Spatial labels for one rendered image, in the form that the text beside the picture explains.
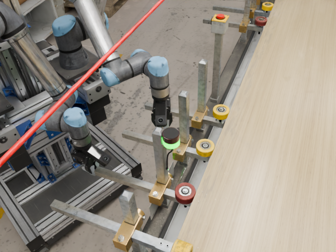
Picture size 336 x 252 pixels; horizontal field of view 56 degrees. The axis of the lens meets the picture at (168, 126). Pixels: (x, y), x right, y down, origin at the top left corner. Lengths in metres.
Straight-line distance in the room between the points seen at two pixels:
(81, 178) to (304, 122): 1.45
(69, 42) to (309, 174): 1.22
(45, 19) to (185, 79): 2.08
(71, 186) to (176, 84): 1.55
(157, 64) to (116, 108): 1.88
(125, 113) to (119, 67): 1.75
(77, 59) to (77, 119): 0.56
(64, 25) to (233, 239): 1.17
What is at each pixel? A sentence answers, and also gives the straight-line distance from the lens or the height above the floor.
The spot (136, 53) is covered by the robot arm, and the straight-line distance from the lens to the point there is 1.30.
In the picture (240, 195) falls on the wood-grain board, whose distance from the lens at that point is 1.26.
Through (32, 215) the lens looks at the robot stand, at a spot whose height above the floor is 0.21.
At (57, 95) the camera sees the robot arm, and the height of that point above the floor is 1.18.
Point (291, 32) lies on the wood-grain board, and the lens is 2.29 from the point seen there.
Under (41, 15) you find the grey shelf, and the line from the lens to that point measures 4.52.
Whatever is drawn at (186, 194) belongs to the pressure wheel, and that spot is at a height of 0.90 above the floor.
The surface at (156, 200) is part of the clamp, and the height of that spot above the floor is 0.85.
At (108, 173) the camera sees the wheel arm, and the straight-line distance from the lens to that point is 1.39.
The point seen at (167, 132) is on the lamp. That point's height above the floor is 1.16.
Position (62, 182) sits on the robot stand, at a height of 0.21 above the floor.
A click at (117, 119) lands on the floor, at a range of 2.91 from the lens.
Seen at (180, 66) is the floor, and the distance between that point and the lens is 3.50.
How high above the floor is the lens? 1.93
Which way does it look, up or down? 44 degrees down
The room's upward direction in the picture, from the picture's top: 4 degrees counter-clockwise
